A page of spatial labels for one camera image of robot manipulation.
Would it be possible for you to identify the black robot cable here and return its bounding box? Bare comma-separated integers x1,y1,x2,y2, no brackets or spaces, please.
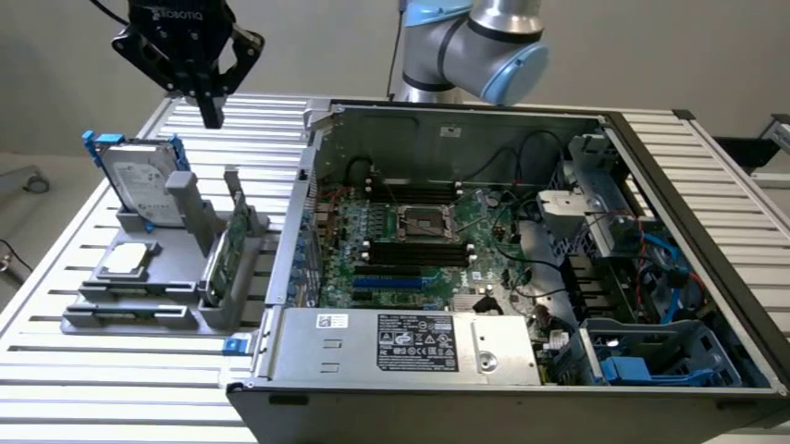
387,0,409,101

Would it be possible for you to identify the silver chipset heatsink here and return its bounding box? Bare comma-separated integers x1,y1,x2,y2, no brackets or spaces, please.
452,295,496,315

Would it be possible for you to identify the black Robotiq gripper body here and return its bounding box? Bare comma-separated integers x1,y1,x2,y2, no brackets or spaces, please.
125,0,239,99

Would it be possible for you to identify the green motherboard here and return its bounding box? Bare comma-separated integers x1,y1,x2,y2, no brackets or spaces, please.
312,180,546,321

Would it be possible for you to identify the grey power supply unit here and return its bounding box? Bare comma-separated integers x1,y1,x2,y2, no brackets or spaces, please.
267,308,546,389

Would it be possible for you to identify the blue wire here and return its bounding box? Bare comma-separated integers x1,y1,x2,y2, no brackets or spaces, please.
639,229,706,326

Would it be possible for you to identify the CPU socket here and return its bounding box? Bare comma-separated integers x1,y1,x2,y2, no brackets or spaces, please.
389,203,463,243

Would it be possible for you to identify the grey parts rack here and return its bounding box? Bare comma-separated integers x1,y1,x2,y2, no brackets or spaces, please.
57,165,273,336

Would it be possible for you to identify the metal disk bay cage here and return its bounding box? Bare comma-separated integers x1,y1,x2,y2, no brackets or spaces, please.
535,133,656,259

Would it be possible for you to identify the grey plastic disk bay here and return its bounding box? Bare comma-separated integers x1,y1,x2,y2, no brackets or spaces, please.
578,315,743,388

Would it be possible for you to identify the thin black wire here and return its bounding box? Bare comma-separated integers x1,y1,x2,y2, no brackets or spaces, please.
503,255,570,298

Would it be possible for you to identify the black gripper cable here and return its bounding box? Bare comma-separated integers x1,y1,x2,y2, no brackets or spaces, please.
89,0,132,26

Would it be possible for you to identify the thin floor cable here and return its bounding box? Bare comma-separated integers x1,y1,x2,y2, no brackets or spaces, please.
0,239,36,282

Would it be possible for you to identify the looped black wire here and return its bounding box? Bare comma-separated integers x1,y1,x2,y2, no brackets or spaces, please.
460,129,564,187

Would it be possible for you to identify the blue drive carrier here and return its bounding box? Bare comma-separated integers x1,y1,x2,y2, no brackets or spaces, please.
600,354,652,387

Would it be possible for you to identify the RAM stick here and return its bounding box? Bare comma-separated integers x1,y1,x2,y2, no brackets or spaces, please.
77,285,200,298
64,308,189,321

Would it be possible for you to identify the open black PC case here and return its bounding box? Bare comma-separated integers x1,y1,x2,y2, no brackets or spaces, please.
224,98,790,444

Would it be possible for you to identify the silver CPU chip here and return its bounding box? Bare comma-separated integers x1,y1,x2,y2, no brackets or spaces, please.
102,242,153,275

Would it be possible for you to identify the green graphics card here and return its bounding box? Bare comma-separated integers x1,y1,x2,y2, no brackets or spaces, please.
201,191,257,310

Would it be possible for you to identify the thick black power wire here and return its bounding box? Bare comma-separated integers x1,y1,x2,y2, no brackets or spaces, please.
347,156,372,187

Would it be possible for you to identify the blue expansion slot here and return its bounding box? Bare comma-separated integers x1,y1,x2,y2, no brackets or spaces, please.
352,276,428,290

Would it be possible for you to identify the red wire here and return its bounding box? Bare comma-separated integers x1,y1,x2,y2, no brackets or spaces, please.
634,243,715,321

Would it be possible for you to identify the hard disk in blue bracket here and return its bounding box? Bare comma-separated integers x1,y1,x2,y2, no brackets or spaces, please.
80,129,189,231

